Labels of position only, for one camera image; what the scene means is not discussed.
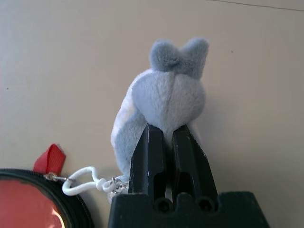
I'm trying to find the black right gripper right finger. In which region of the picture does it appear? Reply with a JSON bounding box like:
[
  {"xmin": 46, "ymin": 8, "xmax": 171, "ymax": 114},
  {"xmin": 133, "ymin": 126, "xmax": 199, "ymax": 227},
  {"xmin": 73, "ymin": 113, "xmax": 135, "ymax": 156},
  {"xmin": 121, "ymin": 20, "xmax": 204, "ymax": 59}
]
[{"xmin": 172, "ymin": 124, "xmax": 218, "ymax": 199}]

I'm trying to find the grey white plush keychain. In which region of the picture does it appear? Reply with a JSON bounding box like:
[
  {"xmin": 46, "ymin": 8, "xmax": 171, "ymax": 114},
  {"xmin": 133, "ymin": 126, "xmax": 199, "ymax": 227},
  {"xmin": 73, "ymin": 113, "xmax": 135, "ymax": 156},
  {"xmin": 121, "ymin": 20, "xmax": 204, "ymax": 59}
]
[{"xmin": 62, "ymin": 37, "xmax": 210, "ymax": 203}]

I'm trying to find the red ping-pong paddle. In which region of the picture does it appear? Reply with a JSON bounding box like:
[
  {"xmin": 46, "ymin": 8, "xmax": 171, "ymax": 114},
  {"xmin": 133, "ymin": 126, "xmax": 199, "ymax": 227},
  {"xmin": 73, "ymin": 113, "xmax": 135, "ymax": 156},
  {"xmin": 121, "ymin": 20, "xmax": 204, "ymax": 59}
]
[{"xmin": 0, "ymin": 179, "xmax": 65, "ymax": 228}]

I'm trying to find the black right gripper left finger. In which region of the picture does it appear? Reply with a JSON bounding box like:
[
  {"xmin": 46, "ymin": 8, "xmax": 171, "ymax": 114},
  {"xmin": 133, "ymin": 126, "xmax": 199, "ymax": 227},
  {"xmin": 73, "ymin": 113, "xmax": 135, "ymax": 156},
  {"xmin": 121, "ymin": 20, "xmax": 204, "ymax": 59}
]
[{"xmin": 129, "ymin": 123, "xmax": 167, "ymax": 199}]

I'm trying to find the black red paddle case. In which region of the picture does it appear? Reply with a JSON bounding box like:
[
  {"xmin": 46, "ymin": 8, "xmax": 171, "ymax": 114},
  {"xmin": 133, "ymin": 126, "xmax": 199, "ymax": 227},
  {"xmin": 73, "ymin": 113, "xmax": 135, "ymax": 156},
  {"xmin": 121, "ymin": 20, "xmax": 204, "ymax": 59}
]
[{"xmin": 0, "ymin": 143, "xmax": 95, "ymax": 228}]

